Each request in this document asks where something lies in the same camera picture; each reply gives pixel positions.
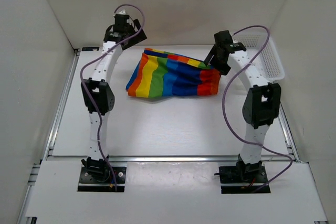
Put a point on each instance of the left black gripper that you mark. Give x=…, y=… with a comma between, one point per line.
x=139, y=39

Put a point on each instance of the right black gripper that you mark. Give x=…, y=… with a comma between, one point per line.
x=223, y=69

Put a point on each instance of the rainbow striped shorts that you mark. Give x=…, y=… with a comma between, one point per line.
x=165, y=74

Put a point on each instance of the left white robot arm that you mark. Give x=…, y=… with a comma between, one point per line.
x=98, y=96

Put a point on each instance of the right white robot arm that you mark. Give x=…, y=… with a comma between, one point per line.
x=261, y=105

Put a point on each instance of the black label sticker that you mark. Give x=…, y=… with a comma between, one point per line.
x=90, y=48

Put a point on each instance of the white plastic basket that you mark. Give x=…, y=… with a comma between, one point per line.
x=268, y=61

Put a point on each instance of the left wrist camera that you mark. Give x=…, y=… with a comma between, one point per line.
x=121, y=13

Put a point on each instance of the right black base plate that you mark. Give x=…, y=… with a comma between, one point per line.
x=232, y=182

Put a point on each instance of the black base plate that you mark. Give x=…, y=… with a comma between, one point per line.
x=98, y=179
x=232, y=182

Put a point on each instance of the aluminium front rail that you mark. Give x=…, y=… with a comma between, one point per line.
x=197, y=158

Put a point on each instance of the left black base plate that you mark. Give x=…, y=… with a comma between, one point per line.
x=98, y=179

